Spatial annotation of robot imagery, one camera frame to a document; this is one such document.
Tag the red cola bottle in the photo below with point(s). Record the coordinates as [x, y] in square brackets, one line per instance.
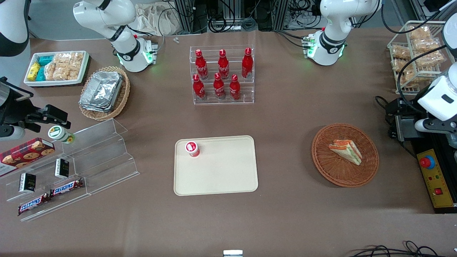
[234, 89]
[247, 66]
[219, 89]
[223, 66]
[201, 66]
[199, 89]

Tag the small black carton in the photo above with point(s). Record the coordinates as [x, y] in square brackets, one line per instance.
[27, 182]
[62, 168]

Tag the oval tan wicker basket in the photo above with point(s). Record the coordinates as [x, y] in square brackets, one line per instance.
[123, 98]

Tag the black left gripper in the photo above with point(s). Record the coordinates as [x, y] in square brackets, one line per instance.
[402, 111]

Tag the white cloth bag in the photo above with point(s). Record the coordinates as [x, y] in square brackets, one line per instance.
[157, 18]

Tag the yellow emergency stop box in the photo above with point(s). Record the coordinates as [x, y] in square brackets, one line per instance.
[437, 185]

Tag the red lid yogurt cup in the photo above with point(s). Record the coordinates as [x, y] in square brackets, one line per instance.
[191, 148]

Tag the beige plastic tray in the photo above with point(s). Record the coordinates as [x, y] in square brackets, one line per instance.
[221, 171]

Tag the snickers chocolate bar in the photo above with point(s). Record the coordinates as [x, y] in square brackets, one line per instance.
[67, 187]
[34, 204]

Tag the white rectangular snack tray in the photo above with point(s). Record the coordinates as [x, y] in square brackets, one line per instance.
[84, 73]

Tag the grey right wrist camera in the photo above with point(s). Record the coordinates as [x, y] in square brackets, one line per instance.
[10, 132]

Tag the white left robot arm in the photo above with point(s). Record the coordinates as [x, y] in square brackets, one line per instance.
[328, 46]

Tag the fried snack bag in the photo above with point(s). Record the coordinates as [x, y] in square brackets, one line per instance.
[419, 33]
[408, 77]
[403, 65]
[401, 53]
[430, 59]
[426, 45]

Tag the clear acrylic bottle rack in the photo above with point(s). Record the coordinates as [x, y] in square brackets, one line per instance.
[246, 91]

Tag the yellow snack pack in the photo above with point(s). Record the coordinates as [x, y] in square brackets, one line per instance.
[34, 71]

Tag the red tartan cookie box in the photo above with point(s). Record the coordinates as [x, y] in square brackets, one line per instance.
[25, 153]

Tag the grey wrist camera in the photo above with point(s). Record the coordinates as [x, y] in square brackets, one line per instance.
[10, 132]
[433, 126]

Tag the round brown wicker basket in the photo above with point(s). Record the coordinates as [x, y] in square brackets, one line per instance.
[328, 167]

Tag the clear rice cracker bag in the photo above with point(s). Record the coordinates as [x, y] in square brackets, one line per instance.
[61, 72]
[50, 71]
[76, 66]
[62, 58]

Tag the clear acrylic stepped shelf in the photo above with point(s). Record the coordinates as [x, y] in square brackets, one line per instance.
[46, 210]
[107, 160]

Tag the triangle sandwich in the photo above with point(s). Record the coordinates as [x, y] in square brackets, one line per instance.
[348, 151]

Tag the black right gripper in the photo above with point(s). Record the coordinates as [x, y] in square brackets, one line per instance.
[15, 111]

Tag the aluminium foil container stack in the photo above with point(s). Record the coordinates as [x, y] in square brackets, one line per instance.
[101, 91]

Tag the white bottle green lid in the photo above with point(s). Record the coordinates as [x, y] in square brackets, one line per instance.
[59, 134]

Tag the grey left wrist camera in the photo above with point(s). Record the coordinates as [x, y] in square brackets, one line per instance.
[433, 126]

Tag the teal snack pack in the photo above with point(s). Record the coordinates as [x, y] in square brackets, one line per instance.
[45, 60]
[40, 74]

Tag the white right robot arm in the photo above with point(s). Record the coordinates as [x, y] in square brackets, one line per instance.
[125, 46]

